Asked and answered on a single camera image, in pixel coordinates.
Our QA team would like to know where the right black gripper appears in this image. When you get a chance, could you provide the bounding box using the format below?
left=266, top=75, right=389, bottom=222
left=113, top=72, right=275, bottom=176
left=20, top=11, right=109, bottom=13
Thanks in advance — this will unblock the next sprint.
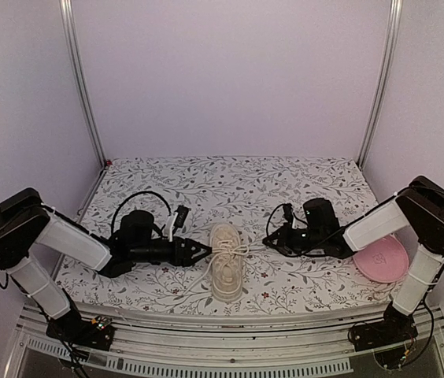
left=263, top=222, right=326, bottom=257

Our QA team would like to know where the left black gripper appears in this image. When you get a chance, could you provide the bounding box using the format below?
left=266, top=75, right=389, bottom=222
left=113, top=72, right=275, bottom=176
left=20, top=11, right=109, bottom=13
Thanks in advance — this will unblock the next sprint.
left=131, top=236, right=213, bottom=267

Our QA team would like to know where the cream white sneaker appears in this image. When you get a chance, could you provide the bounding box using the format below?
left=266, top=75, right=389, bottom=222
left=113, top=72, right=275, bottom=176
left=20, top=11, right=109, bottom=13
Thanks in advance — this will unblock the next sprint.
left=183, top=223, right=250, bottom=303

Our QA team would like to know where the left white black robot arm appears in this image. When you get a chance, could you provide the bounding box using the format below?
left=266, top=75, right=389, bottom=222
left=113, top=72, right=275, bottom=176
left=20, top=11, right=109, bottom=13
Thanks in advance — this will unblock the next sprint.
left=0, top=187, right=212, bottom=342

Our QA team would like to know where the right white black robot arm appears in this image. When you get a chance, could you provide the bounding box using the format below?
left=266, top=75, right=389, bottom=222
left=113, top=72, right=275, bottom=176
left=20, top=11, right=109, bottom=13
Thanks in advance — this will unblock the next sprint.
left=262, top=176, right=444, bottom=343

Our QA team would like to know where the floral patterned table mat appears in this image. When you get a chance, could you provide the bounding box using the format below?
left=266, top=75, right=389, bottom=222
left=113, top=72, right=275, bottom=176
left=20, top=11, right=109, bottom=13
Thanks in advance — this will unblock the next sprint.
left=55, top=157, right=400, bottom=316

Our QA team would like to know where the pink round plate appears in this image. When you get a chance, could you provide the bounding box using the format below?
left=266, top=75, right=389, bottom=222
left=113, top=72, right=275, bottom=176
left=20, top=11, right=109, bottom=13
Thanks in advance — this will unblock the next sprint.
left=353, top=235, right=409, bottom=284

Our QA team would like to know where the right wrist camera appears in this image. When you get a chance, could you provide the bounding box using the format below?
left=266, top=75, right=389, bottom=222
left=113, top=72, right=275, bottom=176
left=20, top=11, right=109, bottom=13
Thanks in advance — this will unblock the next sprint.
left=283, top=203, right=297, bottom=229

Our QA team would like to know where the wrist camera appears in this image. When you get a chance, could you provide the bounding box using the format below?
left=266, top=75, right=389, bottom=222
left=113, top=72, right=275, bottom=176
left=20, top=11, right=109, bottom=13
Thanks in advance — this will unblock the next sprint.
left=283, top=203, right=297, bottom=229
left=165, top=206, right=190, bottom=242

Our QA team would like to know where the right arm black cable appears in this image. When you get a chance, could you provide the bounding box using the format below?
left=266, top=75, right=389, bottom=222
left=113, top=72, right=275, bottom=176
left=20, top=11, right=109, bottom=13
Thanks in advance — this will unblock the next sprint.
left=264, top=204, right=345, bottom=259

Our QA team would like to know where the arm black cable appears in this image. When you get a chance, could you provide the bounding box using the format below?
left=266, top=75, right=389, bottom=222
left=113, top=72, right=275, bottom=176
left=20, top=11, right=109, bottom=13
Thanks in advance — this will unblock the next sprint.
left=110, top=191, right=172, bottom=237
left=264, top=204, right=345, bottom=259

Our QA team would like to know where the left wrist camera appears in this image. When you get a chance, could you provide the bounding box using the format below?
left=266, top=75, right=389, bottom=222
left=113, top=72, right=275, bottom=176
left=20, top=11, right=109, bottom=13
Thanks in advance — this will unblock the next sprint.
left=165, top=206, right=190, bottom=242

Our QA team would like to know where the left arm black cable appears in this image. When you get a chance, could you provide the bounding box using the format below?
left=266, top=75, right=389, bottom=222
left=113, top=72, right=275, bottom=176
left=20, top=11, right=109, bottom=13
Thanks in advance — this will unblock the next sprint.
left=110, top=191, right=172, bottom=237

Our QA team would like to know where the aluminium front rail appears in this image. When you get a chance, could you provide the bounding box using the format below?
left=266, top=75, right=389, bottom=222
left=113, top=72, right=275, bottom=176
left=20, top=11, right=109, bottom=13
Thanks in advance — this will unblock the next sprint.
left=3, top=302, right=444, bottom=378

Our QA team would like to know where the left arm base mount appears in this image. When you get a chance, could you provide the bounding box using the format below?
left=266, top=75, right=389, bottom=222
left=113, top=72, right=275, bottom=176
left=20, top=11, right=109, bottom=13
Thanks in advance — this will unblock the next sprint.
left=46, top=315, right=116, bottom=351

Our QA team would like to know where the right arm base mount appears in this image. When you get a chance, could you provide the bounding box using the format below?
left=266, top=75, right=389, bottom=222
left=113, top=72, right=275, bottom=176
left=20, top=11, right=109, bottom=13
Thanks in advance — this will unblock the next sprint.
left=347, top=306, right=418, bottom=351

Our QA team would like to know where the left aluminium frame post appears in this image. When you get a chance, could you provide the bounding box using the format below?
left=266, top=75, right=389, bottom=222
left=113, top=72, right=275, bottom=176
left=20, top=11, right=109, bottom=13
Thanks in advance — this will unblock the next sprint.
left=59, top=0, right=107, bottom=169

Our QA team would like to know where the aluminium frame post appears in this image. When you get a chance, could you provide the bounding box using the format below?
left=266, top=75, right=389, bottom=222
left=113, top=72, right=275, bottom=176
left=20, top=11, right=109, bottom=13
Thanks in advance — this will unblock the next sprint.
left=357, top=0, right=403, bottom=171
left=59, top=0, right=107, bottom=169

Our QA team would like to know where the right aluminium frame post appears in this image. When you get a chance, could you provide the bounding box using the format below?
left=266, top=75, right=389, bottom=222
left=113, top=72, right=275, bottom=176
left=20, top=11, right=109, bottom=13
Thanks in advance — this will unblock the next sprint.
left=357, top=0, right=403, bottom=171

